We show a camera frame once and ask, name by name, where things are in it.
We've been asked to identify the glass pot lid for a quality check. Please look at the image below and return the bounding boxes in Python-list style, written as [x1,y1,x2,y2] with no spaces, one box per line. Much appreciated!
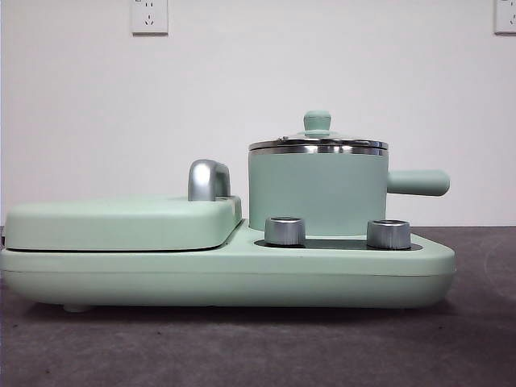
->
[247,110,389,151]

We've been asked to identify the silver control knob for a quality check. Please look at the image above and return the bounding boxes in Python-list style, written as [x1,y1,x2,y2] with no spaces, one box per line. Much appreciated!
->
[365,218,412,249]
[264,216,307,247]

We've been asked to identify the mint green griddle cover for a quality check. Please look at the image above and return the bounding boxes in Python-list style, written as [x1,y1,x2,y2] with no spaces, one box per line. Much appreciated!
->
[3,194,243,252]

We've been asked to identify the mint green breakfast machine base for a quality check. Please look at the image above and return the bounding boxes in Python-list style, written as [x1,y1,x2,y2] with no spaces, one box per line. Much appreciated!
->
[0,217,457,314]

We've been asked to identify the mint green pot with handle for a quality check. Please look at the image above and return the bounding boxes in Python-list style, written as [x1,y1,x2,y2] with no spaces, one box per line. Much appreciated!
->
[247,145,451,238]

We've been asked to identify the silver cover handle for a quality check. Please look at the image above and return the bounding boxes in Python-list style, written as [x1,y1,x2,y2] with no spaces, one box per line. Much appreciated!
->
[187,159,232,202]

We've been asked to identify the white wall socket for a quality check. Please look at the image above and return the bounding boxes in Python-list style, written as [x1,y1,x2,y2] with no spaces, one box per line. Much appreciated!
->
[130,0,169,35]
[493,0,516,35]

